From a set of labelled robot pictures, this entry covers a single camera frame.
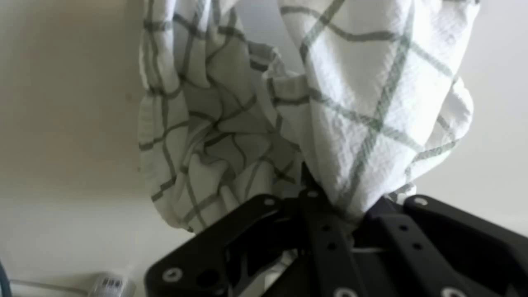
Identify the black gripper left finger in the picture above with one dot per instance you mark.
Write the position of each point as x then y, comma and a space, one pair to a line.
248, 247

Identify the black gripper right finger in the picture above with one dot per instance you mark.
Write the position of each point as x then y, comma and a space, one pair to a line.
440, 247

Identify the white green checked cloth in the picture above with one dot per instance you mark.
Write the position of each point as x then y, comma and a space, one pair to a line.
331, 108

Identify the small white device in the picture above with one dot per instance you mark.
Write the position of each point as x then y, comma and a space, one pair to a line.
110, 283

